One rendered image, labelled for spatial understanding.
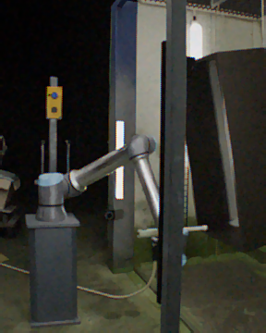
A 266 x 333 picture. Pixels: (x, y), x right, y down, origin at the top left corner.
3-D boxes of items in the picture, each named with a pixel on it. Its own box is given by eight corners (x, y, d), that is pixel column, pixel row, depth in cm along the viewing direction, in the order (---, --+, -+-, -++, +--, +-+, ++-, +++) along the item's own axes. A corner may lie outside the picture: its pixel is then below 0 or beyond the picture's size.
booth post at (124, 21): (107, 266, 327) (111, 6, 315) (126, 265, 332) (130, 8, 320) (113, 274, 310) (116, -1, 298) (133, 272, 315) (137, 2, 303)
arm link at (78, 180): (47, 181, 239) (142, 127, 209) (63, 178, 255) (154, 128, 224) (55, 203, 237) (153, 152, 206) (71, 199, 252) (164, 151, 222)
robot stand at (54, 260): (30, 328, 211) (26, 225, 208) (28, 307, 240) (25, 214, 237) (80, 324, 221) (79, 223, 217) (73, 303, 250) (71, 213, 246)
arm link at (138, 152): (136, 129, 198) (180, 252, 190) (145, 130, 209) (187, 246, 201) (117, 138, 203) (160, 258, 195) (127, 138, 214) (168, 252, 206)
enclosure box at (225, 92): (236, 217, 288) (213, 62, 272) (288, 236, 231) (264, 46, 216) (197, 229, 277) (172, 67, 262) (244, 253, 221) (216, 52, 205)
